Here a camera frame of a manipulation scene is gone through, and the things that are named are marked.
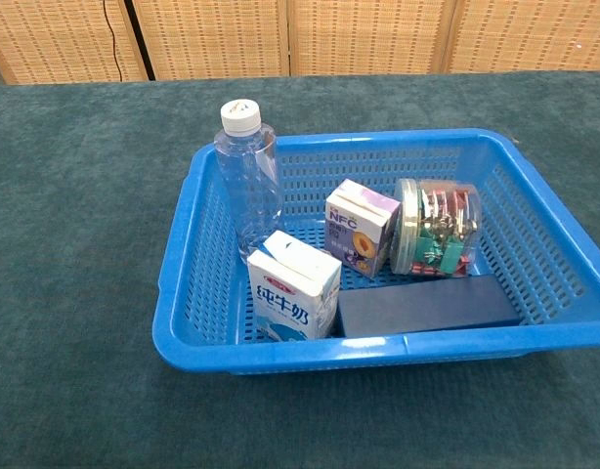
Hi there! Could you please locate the thin black hanging cable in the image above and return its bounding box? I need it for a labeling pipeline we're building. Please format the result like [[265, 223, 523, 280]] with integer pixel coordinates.
[[102, 0, 124, 82]]

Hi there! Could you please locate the dark blue rectangular box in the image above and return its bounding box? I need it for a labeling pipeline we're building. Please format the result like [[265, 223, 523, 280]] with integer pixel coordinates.
[[336, 276, 522, 338]]

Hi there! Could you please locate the white blue milk carton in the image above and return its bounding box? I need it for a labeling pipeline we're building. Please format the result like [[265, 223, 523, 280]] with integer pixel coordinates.
[[246, 230, 343, 343]]

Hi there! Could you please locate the blue plastic perforated basket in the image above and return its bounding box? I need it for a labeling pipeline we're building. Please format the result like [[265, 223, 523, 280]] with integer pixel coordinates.
[[151, 127, 600, 376]]

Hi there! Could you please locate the clear water bottle white cap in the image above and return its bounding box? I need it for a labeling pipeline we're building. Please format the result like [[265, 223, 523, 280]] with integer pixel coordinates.
[[213, 99, 284, 265]]

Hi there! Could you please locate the teal table cloth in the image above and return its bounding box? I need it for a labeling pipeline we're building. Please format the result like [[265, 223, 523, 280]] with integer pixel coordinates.
[[0, 70, 600, 469]]

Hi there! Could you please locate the black stand pole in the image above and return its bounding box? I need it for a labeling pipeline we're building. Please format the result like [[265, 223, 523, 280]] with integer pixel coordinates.
[[123, 0, 157, 82]]

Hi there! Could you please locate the purple NFC juice carton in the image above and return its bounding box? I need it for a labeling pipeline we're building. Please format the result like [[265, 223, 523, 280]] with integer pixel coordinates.
[[324, 178, 402, 278]]

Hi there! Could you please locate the bamboo folding screen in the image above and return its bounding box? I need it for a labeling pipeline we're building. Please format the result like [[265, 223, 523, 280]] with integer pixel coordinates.
[[0, 0, 600, 85]]

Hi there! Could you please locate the clear jar of binder clips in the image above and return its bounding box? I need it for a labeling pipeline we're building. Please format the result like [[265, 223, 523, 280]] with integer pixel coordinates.
[[389, 178, 483, 278]]

